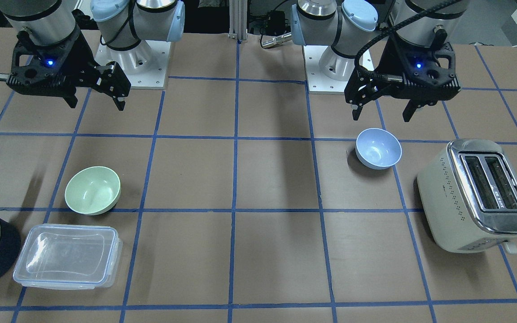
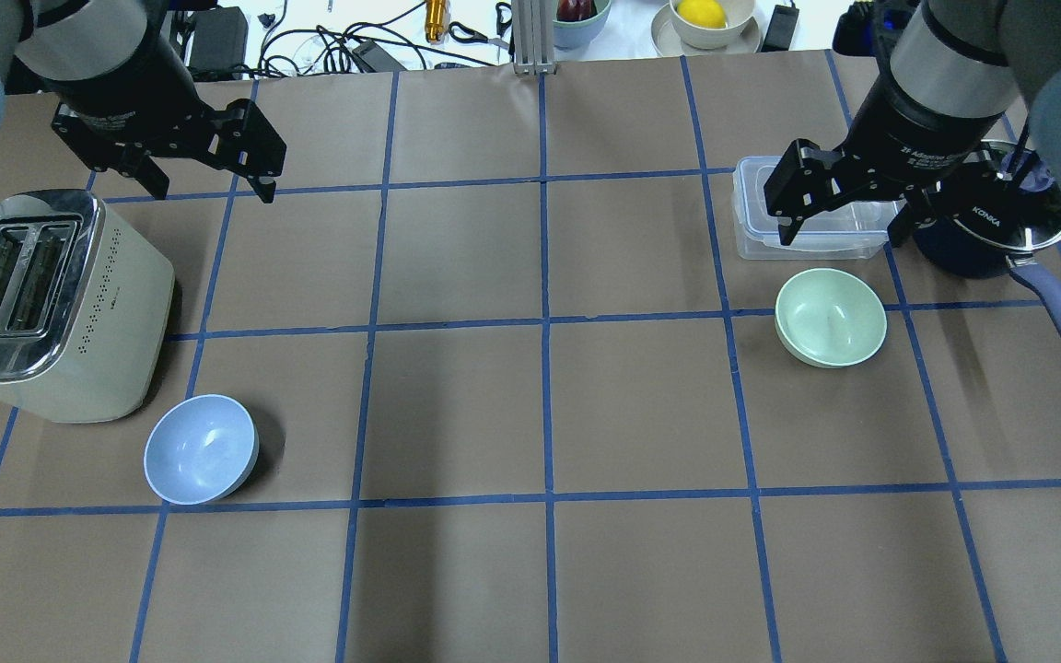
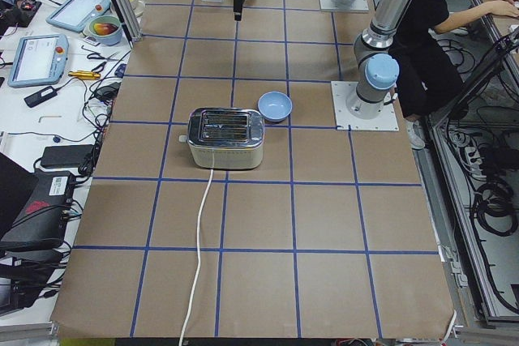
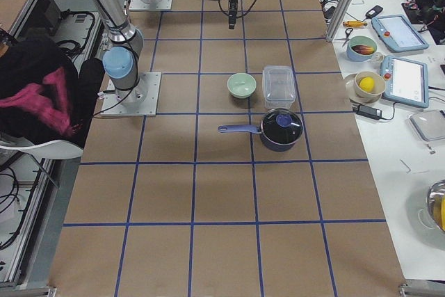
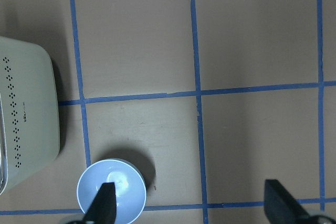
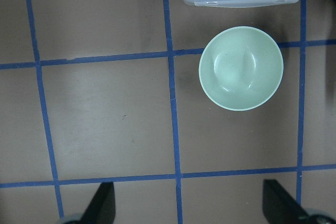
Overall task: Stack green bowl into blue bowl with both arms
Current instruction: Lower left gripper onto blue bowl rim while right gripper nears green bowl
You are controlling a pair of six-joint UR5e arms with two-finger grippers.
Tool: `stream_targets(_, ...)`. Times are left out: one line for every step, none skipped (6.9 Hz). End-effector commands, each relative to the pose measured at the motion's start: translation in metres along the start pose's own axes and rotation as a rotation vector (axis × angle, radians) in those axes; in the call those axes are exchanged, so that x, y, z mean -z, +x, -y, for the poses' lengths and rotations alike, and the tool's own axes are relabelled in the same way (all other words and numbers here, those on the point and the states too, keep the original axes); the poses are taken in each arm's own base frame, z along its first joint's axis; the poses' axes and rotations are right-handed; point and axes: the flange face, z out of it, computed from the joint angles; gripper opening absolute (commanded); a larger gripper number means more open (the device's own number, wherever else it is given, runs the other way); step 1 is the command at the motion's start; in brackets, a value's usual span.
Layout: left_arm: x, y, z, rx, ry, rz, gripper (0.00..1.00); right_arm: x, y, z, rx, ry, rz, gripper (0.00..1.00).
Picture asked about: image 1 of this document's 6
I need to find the green bowl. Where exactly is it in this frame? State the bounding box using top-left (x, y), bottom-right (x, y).
top-left (64, 166), bottom-right (122, 215)

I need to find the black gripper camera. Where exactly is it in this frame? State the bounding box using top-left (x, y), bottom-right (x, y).
top-left (0, 25), bottom-right (131, 112)
top-left (345, 34), bottom-right (461, 122)

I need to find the blue bowl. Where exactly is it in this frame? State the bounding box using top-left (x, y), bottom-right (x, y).
top-left (355, 127), bottom-right (403, 170)

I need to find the clear plastic food container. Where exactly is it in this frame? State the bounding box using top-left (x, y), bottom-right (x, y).
top-left (13, 223), bottom-right (123, 290)

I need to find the white arm base plate camera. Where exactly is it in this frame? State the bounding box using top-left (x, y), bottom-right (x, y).
top-left (303, 45), bottom-right (355, 95)
top-left (95, 40), bottom-right (172, 90)

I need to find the cream and chrome toaster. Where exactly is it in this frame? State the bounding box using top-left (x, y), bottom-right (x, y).
top-left (416, 139), bottom-right (517, 255)

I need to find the aluminium frame post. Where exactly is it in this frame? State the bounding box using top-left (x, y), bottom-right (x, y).
top-left (228, 0), bottom-right (248, 44)

